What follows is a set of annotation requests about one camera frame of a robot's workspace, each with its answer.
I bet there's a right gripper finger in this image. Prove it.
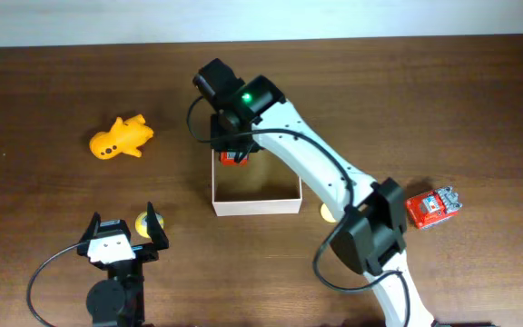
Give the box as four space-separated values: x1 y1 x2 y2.
233 136 261 164
210 114 234 153

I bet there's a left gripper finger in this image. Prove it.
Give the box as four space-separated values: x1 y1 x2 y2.
80 212 101 243
146 202 169 250

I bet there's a red toy car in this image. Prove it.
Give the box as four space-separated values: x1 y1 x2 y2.
219 152 249 166

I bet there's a red grey toy truck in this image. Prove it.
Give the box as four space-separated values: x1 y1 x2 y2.
405 186 463 229

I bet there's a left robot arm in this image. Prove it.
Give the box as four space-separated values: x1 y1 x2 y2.
76 203 170 327

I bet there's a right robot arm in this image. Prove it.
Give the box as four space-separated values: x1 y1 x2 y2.
192 59 438 326

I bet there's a yellow round toy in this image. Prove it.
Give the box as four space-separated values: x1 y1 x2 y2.
134 212 164 239

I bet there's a white open cardboard box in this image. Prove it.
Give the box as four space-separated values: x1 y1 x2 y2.
211 151 303 217

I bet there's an orange rubber toy animal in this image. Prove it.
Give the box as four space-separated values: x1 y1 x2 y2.
89 114 154 160

